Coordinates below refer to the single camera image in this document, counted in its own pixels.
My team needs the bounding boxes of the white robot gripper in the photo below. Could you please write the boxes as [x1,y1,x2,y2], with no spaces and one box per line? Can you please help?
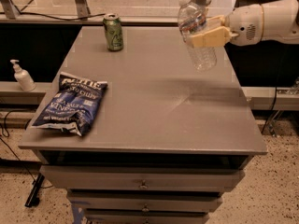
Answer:
[186,4,263,48]

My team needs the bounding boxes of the clear plastic water bottle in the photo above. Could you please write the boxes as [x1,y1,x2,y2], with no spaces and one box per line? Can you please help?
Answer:
[178,0,217,72]

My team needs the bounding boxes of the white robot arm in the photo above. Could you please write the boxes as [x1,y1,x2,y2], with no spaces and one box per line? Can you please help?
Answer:
[187,0,299,48]

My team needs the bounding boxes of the white pump dispenser bottle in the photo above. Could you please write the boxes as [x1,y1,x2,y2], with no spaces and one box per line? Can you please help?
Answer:
[10,59,36,91]

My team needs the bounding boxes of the green soda can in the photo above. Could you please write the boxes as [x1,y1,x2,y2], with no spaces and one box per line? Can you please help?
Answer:
[103,13,123,51]

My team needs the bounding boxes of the grey drawer cabinet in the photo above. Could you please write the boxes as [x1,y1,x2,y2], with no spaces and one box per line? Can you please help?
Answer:
[21,26,267,224]

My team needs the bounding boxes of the blue potato chips bag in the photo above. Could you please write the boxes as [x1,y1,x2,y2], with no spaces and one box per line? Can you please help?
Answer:
[33,72,108,136]

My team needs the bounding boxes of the black bar on floor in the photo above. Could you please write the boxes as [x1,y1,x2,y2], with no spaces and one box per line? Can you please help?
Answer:
[25,174,45,208]

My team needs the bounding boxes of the black cable on ledge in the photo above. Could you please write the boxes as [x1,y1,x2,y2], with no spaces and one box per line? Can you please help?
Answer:
[18,12,107,21]

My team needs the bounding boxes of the black cable on floor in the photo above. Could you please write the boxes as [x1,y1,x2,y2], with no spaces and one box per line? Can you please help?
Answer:
[0,109,41,185]

